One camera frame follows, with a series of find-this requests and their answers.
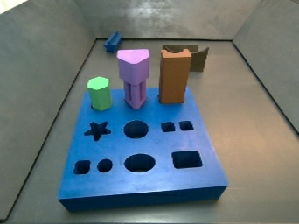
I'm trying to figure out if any green hexagonal peg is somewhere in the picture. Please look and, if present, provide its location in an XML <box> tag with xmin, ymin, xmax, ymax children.
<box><xmin>88</xmin><ymin>76</ymin><xmax>112</xmax><ymax>111</ymax></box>

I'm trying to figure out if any blue star peg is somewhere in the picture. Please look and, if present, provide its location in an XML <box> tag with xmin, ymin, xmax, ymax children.
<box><xmin>104</xmin><ymin>31</ymin><xmax>123</xmax><ymax>53</ymax></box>

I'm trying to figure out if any black curved fixture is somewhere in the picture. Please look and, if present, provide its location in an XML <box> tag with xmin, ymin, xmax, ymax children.
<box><xmin>163</xmin><ymin>45</ymin><xmax>210</xmax><ymax>72</ymax></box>

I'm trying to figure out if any brown notched peg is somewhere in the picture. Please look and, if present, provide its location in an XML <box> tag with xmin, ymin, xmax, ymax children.
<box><xmin>159</xmin><ymin>49</ymin><xmax>192</xmax><ymax>104</ymax></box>

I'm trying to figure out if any blue shape-sorter block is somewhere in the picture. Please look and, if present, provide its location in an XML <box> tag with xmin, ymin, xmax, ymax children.
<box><xmin>57</xmin><ymin>87</ymin><xmax>228</xmax><ymax>211</ymax></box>

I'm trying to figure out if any purple pentagon peg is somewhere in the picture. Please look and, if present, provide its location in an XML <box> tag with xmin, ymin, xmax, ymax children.
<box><xmin>116</xmin><ymin>49</ymin><xmax>149</xmax><ymax>109</ymax></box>

